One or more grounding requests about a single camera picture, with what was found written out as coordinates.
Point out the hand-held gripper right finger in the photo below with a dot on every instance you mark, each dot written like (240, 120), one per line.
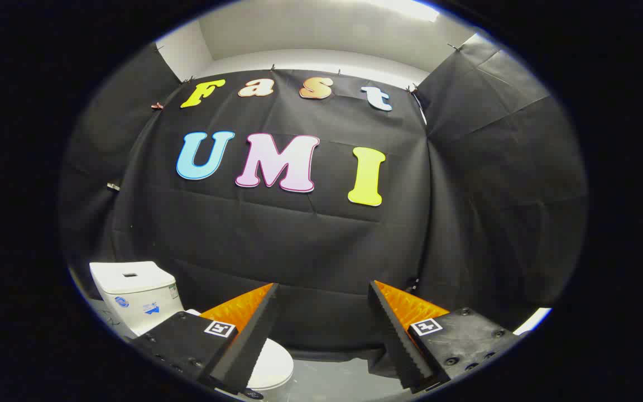
(394, 335)

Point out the black backdrop cloth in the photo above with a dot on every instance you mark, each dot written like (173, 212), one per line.
(299, 245)

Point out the white toilet lid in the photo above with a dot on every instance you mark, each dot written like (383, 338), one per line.
(274, 363)

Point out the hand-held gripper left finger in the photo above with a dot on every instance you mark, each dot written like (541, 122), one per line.
(252, 335)

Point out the white ceramic toilet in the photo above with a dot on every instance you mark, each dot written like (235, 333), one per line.
(137, 296)

